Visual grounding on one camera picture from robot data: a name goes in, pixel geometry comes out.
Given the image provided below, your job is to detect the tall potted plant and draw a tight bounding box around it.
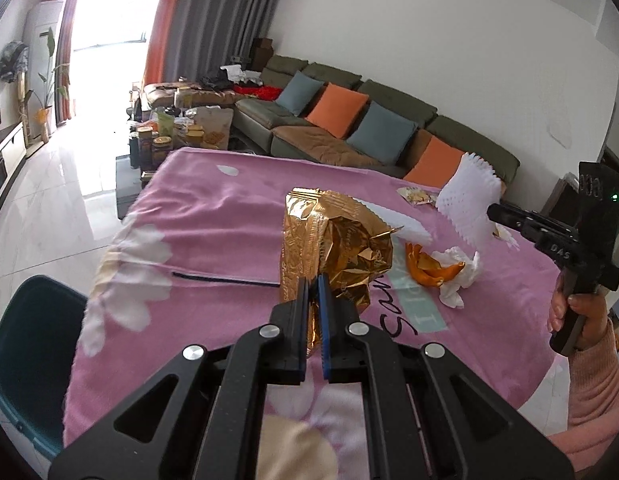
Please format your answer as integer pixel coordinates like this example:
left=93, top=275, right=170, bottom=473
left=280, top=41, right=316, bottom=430
left=27, top=27, right=71, bottom=142

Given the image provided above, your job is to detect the blue-grey cushion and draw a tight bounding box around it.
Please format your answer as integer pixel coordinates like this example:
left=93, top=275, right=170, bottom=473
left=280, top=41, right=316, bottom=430
left=346, top=101, right=419, bottom=165
left=277, top=71, right=325, bottom=116

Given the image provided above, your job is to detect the white tissue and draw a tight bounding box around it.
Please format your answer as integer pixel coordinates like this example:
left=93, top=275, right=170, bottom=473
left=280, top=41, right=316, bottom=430
left=432, top=246, right=481, bottom=310

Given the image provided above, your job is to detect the red cloth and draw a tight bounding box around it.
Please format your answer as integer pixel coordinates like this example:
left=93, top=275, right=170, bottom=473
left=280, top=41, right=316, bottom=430
left=234, top=85, right=285, bottom=104

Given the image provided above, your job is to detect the striped curtain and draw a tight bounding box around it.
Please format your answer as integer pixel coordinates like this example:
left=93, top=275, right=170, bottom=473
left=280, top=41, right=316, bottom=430
left=54, top=0, right=91, bottom=124

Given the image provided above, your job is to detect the gold foil snack bag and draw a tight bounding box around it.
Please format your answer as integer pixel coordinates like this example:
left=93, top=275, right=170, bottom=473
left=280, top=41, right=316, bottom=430
left=281, top=187, right=395, bottom=361

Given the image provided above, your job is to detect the pile of dark clothes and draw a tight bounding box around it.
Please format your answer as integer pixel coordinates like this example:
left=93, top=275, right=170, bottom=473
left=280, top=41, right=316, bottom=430
left=200, top=62, right=263, bottom=94

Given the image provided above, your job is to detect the window frame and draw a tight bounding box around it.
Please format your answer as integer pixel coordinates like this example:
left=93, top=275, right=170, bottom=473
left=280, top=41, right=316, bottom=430
left=72, top=30, right=151, bottom=54

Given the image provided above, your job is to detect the olive brown sofa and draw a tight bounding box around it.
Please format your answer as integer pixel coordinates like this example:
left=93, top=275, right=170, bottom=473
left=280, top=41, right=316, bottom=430
left=142, top=54, right=521, bottom=182

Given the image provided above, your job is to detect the grey orange curtain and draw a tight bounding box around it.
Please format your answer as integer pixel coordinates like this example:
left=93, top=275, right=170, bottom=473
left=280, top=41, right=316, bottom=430
left=142, top=0, right=286, bottom=89

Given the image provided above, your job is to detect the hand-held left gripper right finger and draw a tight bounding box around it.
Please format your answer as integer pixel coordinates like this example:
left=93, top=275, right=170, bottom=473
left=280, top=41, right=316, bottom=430
left=317, top=274, right=575, bottom=480

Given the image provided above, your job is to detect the small gold snack wrapper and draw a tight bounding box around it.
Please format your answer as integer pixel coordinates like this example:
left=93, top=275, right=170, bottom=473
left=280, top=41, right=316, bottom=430
left=397, top=186, right=441, bottom=207

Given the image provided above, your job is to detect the orange cushion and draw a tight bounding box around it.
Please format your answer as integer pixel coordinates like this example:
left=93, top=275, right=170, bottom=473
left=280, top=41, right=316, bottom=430
left=403, top=136, right=465, bottom=186
left=306, top=83, right=370, bottom=140

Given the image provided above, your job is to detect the orange peel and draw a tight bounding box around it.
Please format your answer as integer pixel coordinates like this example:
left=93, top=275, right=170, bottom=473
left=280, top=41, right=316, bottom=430
left=405, top=242, right=465, bottom=289

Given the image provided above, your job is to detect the dark chair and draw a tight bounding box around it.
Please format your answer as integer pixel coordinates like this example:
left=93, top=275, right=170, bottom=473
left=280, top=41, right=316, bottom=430
left=539, top=172, right=583, bottom=235

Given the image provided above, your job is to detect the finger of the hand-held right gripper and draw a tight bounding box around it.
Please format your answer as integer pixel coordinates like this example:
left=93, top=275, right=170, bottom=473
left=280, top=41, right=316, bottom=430
left=497, top=201, right=581, bottom=235
left=487, top=204, right=541, bottom=249

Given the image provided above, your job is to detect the pink floral blanket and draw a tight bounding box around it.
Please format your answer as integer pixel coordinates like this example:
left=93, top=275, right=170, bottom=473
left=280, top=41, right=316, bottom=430
left=64, top=146, right=577, bottom=480

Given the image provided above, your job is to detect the white TV cabinet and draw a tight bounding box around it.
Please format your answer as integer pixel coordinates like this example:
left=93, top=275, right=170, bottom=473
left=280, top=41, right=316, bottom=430
left=0, top=122, right=28, bottom=232

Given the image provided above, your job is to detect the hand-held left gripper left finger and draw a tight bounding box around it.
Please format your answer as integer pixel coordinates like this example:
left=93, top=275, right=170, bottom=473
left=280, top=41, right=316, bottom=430
left=48, top=277, right=311, bottom=480

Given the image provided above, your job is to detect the teal trash bin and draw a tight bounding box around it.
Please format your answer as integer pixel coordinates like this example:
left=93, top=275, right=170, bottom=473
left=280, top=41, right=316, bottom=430
left=0, top=275, right=90, bottom=462

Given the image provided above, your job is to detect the person's right forearm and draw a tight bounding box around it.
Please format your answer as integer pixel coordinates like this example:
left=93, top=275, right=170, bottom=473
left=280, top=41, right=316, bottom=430
left=564, top=317, right=619, bottom=473

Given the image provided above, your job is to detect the brown cardboard box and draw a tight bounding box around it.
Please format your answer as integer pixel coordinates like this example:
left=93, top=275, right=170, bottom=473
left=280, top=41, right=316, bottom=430
left=252, top=37, right=276, bottom=71

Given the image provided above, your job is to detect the covered standing fan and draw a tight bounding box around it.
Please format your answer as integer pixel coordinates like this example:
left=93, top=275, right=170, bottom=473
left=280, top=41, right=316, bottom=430
left=0, top=40, right=30, bottom=84

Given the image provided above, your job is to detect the cluttered coffee table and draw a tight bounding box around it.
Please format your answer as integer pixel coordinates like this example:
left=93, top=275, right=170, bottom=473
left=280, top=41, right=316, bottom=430
left=127, top=85, right=235, bottom=170

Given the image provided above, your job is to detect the white standing air conditioner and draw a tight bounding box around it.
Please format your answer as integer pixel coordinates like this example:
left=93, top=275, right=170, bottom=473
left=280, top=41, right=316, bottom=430
left=24, top=0, right=67, bottom=142

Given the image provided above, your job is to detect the person's right hand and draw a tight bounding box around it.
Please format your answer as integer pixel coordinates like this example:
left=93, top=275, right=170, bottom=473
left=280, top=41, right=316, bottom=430
left=548, top=281, right=615, bottom=351

